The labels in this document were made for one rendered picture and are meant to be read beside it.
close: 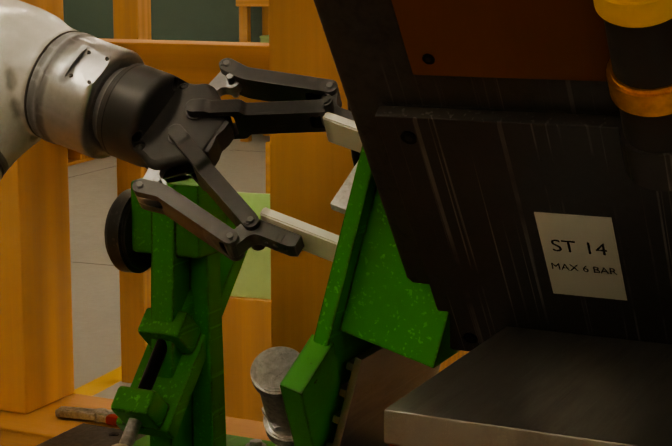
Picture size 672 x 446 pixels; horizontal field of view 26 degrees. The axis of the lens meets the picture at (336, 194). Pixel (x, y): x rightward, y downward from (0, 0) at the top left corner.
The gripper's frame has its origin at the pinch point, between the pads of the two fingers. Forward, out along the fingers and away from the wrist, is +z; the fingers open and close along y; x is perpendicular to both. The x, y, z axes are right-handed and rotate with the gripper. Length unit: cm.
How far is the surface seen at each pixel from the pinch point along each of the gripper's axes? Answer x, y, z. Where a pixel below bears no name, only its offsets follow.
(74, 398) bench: 54, -7, -40
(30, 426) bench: 47, -14, -38
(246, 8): 730, 521, -488
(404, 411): -18.5, -21.0, 17.5
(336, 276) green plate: -5.8, -9.3, 5.0
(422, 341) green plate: -3.1, -10.1, 11.4
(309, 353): -2.4, -13.7, 4.8
